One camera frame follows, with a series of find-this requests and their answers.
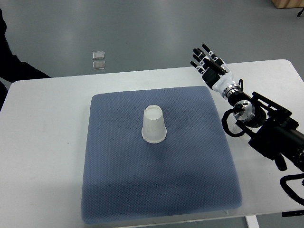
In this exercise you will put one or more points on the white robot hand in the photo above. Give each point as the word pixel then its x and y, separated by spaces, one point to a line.
pixel 218 77

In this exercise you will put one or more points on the white paper cup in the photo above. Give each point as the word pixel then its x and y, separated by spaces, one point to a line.
pixel 237 129
pixel 153 128

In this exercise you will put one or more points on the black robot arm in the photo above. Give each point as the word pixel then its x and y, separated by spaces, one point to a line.
pixel 272 131

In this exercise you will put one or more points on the white paper cup on mat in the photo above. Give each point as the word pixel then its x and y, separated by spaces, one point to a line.
pixel 153 128

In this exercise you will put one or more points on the wooden furniture corner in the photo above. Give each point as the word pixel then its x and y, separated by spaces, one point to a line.
pixel 288 4

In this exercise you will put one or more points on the upper metal floor plate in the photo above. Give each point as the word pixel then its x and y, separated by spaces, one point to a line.
pixel 98 55

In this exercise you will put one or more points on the black tripod leg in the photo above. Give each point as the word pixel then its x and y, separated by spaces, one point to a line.
pixel 300 12

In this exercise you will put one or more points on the blue textured cushion mat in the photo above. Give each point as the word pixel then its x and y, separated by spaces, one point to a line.
pixel 127 178

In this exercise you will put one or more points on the white table leg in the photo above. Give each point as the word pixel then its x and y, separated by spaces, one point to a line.
pixel 252 221

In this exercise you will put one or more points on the black table control panel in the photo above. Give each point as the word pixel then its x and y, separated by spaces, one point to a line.
pixel 292 213

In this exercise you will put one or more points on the dark clothed person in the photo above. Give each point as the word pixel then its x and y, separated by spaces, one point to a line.
pixel 11 68

